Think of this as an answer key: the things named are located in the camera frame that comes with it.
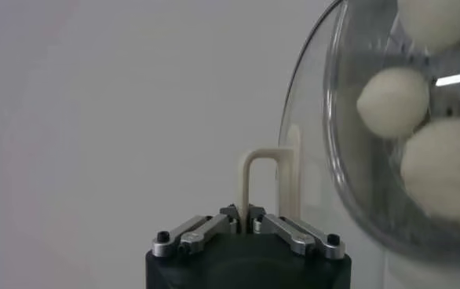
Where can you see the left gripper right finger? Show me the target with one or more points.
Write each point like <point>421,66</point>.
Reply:
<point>296,235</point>

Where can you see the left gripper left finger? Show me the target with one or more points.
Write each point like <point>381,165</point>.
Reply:
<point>198,235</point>

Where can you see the white steamed baozi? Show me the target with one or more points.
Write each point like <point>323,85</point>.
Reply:
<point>446,169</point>
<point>393,102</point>
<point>438,23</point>

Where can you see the round glass pot lid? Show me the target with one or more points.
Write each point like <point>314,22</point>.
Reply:
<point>269,153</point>

